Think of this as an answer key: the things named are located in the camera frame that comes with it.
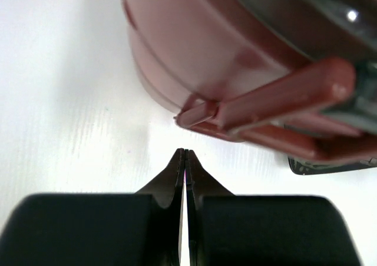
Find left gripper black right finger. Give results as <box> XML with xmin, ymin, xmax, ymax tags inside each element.
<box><xmin>185</xmin><ymin>150</ymin><xmax>361</xmax><ymax>265</ymax></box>

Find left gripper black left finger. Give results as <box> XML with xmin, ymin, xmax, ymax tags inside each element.
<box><xmin>1</xmin><ymin>148</ymin><xmax>185</xmax><ymax>265</ymax></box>

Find grey transparent lid red handles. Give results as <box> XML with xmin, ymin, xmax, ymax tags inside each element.
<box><xmin>176</xmin><ymin>0</ymin><xmax>376</xmax><ymax>163</ymax></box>

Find pink bowl with handles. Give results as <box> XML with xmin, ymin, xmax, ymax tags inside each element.
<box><xmin>128</xmin><ymin>27</ymin><xmax>224</xmax><ymax>109</ymax></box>

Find dark pink bowl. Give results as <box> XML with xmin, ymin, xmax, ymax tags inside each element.
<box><xmin>138</xmin><ymin>72</ymin><xmax>190</xmax><ymax>113</ymax></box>

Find black floral square plate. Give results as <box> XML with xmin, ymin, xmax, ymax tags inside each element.
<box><xmin>288</xmin><ymin>157</ymin><xmax>376</xmax><ymax>175</ymax></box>

